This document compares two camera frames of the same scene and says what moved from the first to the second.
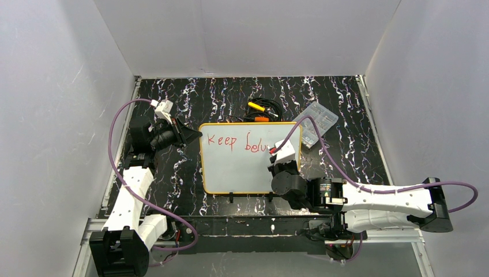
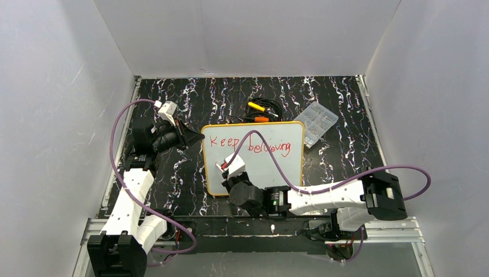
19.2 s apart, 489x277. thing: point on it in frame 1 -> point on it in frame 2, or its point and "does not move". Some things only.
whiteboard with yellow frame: (234, 156) does not move
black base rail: (259, 234) does not move
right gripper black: (278, 166) -> (229, 175)
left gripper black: (179, 133) does not move
